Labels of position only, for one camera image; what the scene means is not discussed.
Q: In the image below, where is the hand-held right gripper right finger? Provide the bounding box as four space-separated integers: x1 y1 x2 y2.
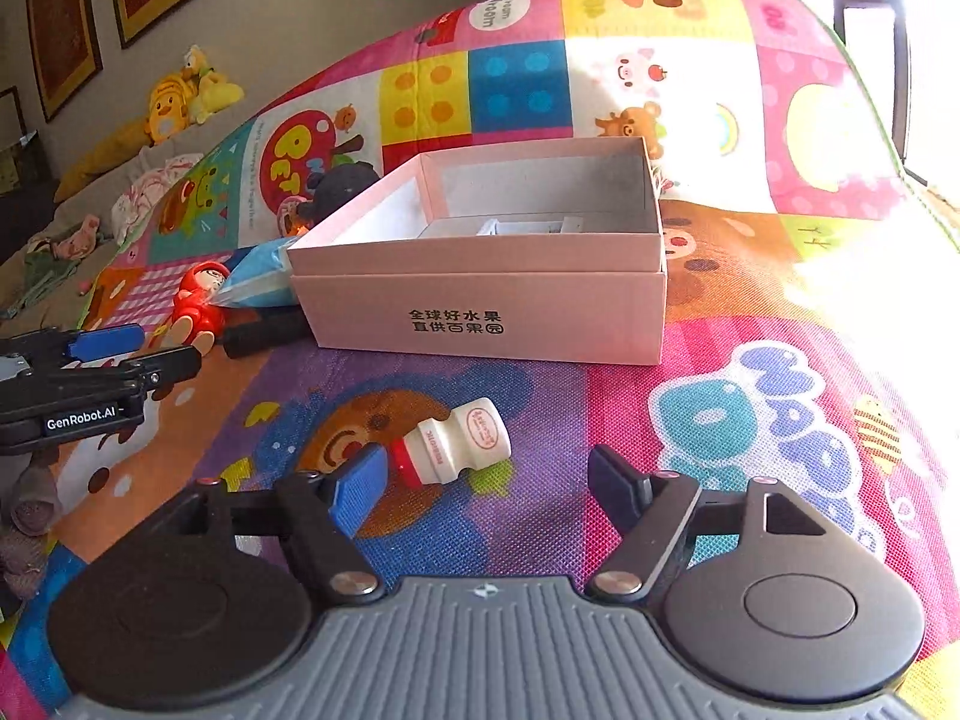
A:
587 446 822 605

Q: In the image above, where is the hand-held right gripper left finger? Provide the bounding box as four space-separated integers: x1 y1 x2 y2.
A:
180 444 391 608

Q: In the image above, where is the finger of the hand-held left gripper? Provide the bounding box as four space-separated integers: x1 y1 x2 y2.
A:
120 345 203 398
66 324 147 362

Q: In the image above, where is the red wooden doll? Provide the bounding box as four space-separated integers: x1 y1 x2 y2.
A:
150 261 235 361

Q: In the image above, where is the small white red bottle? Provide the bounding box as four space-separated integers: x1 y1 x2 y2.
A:
388 397 515 487

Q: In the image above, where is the blue tissue packet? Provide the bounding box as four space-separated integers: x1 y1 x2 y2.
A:
216 236 301 310

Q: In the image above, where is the pink cardboard box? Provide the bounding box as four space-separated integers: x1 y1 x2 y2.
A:
287 136 668 367

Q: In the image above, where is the black plush toy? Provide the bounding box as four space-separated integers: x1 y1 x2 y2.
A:
298 157 385 230

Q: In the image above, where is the person's left hand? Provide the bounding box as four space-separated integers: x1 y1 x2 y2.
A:
0 457 68 601

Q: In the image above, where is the colourful cartoon play mat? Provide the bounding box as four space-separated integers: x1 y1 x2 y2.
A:
0 0 960 720

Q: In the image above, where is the pink plush toy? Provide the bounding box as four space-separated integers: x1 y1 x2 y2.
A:
30 214 102 257

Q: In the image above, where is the grey sofa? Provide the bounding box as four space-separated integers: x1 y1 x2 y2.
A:
0 127 226 316

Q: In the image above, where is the floral white cloth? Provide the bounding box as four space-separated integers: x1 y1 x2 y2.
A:
112 152 203 245

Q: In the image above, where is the yellow plush tiger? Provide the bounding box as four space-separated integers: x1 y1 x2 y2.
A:
146 73 197 147

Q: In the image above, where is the white cardboard box insert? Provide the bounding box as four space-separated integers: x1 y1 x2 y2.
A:
420 214 587 239

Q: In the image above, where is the window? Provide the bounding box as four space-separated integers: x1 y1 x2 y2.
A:
739 0 960 185

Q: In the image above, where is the small framed wall picture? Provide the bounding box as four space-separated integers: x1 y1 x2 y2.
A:
0 86 28 143

